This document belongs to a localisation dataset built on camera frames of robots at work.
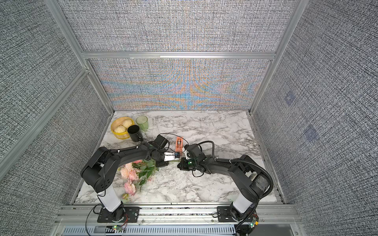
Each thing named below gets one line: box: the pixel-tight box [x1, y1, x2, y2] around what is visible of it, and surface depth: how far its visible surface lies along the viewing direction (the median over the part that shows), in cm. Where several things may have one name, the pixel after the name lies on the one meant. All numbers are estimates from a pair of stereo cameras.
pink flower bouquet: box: [119, 158, 159, 201], surface depth 85 cm
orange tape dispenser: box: [175, 136, 184, 154], surface depth 96 cm
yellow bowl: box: [110, 116, 135, 140], surface depth 105 cm
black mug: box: [127, 124, 144, 143], surface depth 100 cm
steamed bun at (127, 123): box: [122, 118, 133, 128], surface depth 106 cm
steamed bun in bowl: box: [113, 125, 127, 134], surface depth 102 cm
